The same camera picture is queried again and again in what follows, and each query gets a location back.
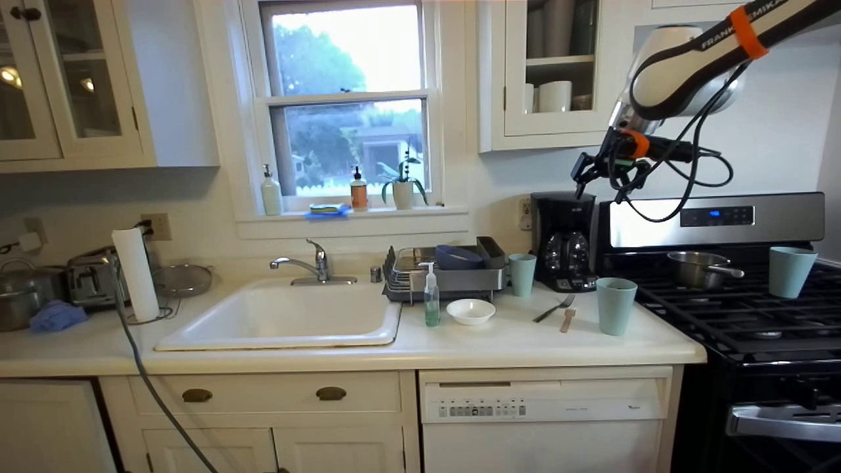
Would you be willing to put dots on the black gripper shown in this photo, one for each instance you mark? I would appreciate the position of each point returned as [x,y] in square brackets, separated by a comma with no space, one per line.
[609,166]

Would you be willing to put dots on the small white bowl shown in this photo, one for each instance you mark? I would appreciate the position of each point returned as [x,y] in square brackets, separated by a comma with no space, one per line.
[472,312]

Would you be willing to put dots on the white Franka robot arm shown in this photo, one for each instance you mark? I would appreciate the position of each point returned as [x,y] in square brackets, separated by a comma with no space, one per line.
[700,63]

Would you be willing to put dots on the clear hand soap bottle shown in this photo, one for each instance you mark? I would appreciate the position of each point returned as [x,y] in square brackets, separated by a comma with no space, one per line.
[432,304]

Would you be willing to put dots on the orange soap bottle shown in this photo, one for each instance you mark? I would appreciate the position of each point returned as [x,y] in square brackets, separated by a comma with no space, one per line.
[359,194]

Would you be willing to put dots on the black coffee maker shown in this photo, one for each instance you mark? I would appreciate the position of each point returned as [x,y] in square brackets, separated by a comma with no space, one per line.
[566,246]

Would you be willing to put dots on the large white mug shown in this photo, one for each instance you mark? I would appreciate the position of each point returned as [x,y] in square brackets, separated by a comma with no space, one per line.
[554,95]

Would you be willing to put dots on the small white mug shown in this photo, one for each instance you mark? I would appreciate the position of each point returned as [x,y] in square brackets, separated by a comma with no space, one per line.
[530,98]

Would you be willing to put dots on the light blue plastic cup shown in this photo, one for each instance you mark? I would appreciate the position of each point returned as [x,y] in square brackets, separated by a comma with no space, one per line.
[793,273]
[616,306]
[521,275]

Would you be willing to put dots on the metal fork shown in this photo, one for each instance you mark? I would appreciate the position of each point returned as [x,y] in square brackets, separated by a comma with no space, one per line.
[554,308]

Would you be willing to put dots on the dark blue tray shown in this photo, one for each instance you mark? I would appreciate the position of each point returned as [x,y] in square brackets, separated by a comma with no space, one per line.
[461,260]

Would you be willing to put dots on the grey dish rack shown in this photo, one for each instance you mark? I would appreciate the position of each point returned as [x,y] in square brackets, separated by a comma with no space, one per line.
[455,281]

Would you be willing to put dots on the white pot with plant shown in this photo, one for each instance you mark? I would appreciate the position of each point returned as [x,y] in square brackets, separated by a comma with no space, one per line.
[403,194]

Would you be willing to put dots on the black and steel stove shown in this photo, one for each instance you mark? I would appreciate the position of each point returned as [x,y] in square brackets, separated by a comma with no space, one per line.
[763,370]

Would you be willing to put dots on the white dishwasher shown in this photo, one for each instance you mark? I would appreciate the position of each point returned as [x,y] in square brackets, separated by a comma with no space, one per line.
[542,421]

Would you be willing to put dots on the kitchen window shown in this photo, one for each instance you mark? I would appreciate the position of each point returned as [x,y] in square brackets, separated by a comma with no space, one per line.
[345,107]

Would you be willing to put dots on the blue sponge dish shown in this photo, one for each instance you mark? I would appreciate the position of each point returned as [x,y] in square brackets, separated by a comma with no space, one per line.
[329,212]

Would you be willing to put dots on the chrome faucet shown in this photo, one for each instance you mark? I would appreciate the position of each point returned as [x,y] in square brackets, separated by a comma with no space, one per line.
[316,264]

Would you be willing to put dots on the white pump bottle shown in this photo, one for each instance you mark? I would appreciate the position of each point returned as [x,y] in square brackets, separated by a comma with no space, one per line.
[273,198]

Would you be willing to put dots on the white kitchen sink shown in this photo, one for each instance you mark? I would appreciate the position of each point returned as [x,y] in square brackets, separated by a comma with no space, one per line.
[291,320]

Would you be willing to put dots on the white base cabinet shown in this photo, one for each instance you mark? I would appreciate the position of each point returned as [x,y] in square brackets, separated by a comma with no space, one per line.
[265,429]

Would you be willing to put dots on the glass pot lid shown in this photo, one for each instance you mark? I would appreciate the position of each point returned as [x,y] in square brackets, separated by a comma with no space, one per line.
[187,281]

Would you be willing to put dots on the white paper towel roll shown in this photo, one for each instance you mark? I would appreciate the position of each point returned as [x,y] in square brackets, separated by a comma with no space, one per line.
[135,277]

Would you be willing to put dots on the silver toaster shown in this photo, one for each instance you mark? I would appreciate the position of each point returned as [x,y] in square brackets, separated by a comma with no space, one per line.
[93,281]

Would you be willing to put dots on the blue cloth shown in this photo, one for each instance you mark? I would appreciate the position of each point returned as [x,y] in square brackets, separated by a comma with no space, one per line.
[57,316]

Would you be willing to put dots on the steel pot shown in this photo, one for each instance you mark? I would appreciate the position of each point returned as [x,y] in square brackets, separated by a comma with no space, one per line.
[28,304]

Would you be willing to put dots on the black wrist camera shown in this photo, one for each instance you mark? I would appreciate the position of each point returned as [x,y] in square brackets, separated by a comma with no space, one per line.
[620,144]

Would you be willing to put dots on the white wall cabinet with mugs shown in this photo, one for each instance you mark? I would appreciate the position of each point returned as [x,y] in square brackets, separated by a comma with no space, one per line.
[517,123]

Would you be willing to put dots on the white glass door wall cabinet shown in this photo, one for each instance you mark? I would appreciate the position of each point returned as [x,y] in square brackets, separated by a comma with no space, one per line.
[174,89]

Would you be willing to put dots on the wall power outlet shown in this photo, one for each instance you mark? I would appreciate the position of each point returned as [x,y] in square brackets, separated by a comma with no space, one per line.
[157,227]

